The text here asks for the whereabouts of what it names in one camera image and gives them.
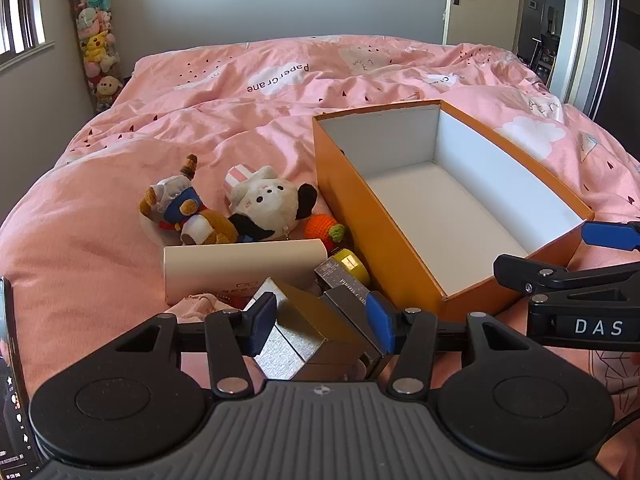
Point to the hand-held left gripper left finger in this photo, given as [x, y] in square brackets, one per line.
[263, 322]

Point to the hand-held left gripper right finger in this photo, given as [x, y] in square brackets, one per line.
[378, 324]

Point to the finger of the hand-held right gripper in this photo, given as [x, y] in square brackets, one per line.
[540, 275]
[600, 234]

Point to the silver and gold box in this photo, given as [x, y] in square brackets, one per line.
[310, 330]

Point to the pink pouch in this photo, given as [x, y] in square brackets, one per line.
[200, 305]

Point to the orange crocheted toy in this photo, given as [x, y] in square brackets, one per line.
[320, 226]

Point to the white plush toy striped hat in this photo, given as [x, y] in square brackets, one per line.
[265, 197]

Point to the orange cardboard box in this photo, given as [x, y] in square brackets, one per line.
[360, 200]

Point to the brown bear plush toy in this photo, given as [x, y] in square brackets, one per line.
[192, 210]

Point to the dark grey box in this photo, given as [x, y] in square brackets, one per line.
[345, 285]

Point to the cream cylinder box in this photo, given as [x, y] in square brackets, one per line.
[240, 265]

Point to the pink printed blanket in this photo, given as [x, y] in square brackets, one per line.
[250, 110]

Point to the white door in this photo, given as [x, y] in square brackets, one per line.
[495, 5]

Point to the hanging stack of plush toys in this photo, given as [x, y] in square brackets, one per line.
[97, 45]

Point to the window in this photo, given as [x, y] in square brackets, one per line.
[20, 10]

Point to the silver door frame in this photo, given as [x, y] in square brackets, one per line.
[585, 35]

